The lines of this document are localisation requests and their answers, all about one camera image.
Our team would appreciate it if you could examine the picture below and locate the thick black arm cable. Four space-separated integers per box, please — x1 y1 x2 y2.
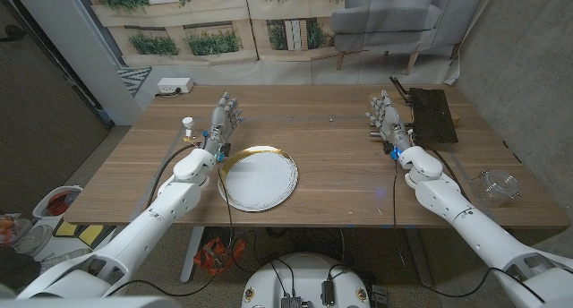
428 146 470 202
146 142 201 210

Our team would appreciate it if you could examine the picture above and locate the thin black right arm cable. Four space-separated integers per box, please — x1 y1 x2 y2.
392 159 546 304

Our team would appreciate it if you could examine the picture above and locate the white gold-rimmed paper plate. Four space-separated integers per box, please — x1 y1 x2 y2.
217 145 300 213

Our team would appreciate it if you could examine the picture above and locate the grey table leg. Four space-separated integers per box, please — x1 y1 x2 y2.
404 227 434 288

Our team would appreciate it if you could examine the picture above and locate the black floor power adapter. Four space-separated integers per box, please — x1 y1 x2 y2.
371 284 389 305

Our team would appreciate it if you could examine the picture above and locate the orange tool under table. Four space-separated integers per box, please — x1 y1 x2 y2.
192 235 246 276

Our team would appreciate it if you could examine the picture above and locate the white sneaker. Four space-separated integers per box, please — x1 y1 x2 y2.
39 247 93 273
13 224 54 255

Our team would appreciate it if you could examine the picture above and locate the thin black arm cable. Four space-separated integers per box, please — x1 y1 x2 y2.
392 159 546 304
106 160 236 298

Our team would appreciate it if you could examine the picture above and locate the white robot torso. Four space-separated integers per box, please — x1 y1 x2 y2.
241 252 372 308

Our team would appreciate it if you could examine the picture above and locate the black adapter on torso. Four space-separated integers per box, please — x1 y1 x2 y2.
321 279 336 307

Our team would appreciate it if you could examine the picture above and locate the yellow black floor mat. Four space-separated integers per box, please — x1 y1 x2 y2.
52 218 116 250

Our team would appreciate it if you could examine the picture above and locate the clear glass cup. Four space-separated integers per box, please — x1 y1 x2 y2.
474 167 521 209

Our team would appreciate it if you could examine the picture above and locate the printed room backdrop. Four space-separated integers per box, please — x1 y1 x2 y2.
80 0 493 86

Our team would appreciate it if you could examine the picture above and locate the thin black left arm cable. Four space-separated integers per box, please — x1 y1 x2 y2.
106 160 236 298

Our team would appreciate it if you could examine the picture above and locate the white power strip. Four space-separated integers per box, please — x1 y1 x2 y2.
157 77 195 96

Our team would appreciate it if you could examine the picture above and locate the white bin with red contents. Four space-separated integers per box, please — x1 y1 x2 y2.
32 184 84 220

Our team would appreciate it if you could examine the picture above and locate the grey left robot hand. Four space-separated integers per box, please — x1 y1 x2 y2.
201 91 244 162

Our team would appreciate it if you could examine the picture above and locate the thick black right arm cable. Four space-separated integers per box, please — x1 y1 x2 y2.
428 146 470 202

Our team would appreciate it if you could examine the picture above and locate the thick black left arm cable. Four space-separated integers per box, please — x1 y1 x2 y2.
146 142 201 210

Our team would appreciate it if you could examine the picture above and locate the white table leg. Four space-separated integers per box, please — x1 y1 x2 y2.
180 227 206 283

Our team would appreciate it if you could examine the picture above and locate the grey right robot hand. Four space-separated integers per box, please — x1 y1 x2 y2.
364 90 413 160

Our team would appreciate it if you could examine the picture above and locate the orange bag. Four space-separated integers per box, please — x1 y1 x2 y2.
0 214 21 246

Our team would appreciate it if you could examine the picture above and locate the black trouser leg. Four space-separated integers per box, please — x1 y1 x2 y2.
0 245 42 294

